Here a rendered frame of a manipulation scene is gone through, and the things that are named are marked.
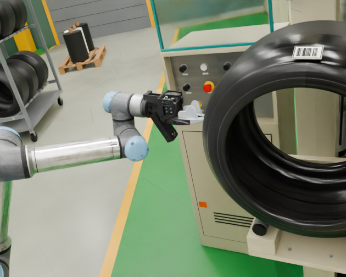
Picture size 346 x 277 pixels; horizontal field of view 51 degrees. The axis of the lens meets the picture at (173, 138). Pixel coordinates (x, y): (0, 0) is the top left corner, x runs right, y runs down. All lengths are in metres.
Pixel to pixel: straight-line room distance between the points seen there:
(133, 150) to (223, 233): 1.30
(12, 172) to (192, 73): 1.06
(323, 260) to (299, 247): 0.08
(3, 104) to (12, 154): 3.90
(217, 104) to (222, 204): 1.26
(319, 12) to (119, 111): 0.69
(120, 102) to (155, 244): 1.51
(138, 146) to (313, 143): 0.63
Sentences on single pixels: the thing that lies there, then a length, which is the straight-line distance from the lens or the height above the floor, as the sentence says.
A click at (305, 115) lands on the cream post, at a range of 1.35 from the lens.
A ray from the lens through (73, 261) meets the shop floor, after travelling 2.69.
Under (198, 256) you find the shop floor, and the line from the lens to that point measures 2.41.
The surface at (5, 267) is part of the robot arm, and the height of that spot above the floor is 0.89.
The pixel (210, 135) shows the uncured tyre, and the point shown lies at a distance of 1.00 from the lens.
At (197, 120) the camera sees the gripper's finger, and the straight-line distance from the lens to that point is 1.11.
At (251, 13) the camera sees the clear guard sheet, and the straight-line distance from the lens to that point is 1.66.
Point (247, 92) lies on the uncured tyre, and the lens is 0.91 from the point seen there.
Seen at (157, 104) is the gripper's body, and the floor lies 1.29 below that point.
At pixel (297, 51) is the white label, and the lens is 0.87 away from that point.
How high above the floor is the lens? 1.70
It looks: 27 degrees down
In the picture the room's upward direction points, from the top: 13 degrees counter-clockwise
